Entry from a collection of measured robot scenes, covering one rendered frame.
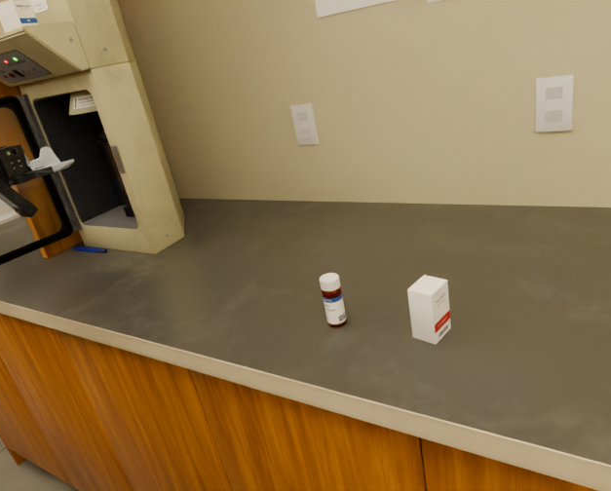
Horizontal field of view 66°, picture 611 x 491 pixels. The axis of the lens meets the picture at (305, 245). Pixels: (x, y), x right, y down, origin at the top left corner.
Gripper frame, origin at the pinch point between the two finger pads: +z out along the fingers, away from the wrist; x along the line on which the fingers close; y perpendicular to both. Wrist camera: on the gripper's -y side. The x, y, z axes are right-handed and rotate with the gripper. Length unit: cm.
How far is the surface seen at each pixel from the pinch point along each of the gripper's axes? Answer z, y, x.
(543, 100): 50, -5, -101
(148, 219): 9.1, -18.3, -14.3
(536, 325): 1, -28, -107
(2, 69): 0.9, 23.3, 9.3
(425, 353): -10, -28, -94
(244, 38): 51, 20, -25
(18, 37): -3.5, 27.8, -10.2
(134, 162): 10.8, -3.4, -14.3
